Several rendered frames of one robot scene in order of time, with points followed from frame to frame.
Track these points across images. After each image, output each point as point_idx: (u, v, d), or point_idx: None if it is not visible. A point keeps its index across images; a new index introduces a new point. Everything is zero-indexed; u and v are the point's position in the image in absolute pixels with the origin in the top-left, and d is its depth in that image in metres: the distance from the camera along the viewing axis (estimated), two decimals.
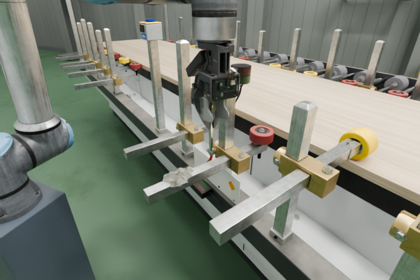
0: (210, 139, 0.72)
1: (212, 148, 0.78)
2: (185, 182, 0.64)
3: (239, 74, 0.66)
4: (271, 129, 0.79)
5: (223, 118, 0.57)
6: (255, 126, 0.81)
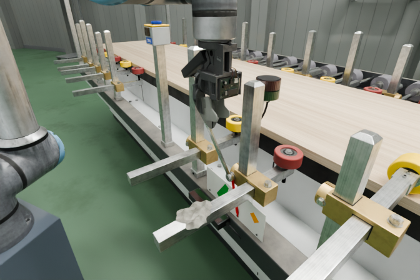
0: (219, 155, 0.64)
1: (230, 172, 0.67)
2: None
3: (267, 89, 0.55)
4: (299, 150, 0.68)
5: (223, 117, 0.57)
6: (279, 147, 0.70)
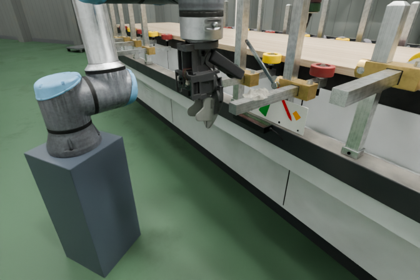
0: (262, 66, 0.81)
1: (274, 82, 0.83)
2: (264, 100, 0.68)
3: (312, 0, 0.70)
4: (331, 64, 0.83)
5: (201, 120, 0.56)
6: (314, 63, 0.85)
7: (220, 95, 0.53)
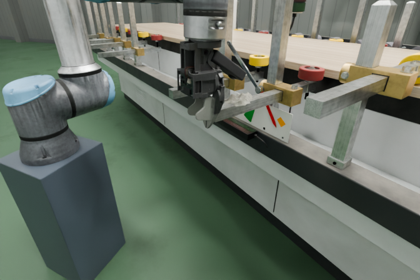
0: (245, 69, 0.76)
1: (258, 87, 0.78)
2: (246, 106, 0.64)
3: (295, 0, 0.65)
4: (321, 67, 0.79)
5: (201, 119, 0.56)
6: (304, 65, 0.81)
7: (221, 95, 0.53)
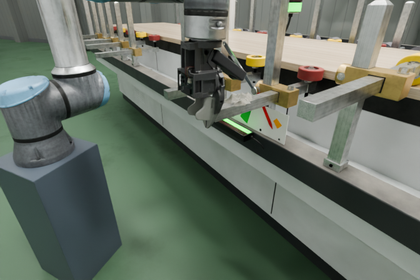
0: None
1: (254, 88, 0.77)
2: (246, 106, 0.64)
3: (292, 0, 0.64)
4: (320, 67, 0.79)
5: (201, 119, 0.56)
6: (303, 66, 0.80)
7: (221, 95, 0.53)
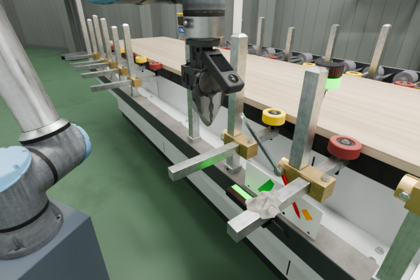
0: (262, 147, 0.62)
1: None
2: None
3: (330, 76, 0.51)
4: (356, 140, 0.66)
5: (197, 111, 0.61)
6: (334, 137, 0.67)
7: (193, 92, 0.54)
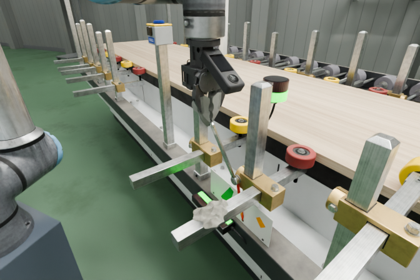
0: (224, 158, 0.62)
1: (235, 175, 0.66)
2: None
3: (275, 90, 0.53)
4: (312, 149, 0.68)
5: (197, 111, 0.61)
6: (292, 146, 0.69)
7: (193, 92, 0.54)
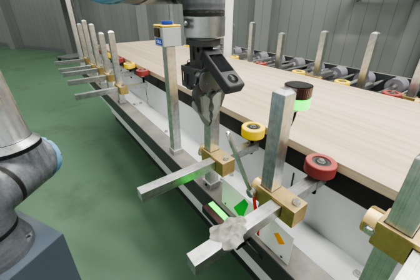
0: (240, 169, 0.58)
1: (251, 187, 0.61)
2: None
3: (299, 98, 0.49)
4: (332, 159, 0.63)
5: (197, 111, 0.61)
6: (310, 155, 0.65)
7: (193, 92, 0.54)
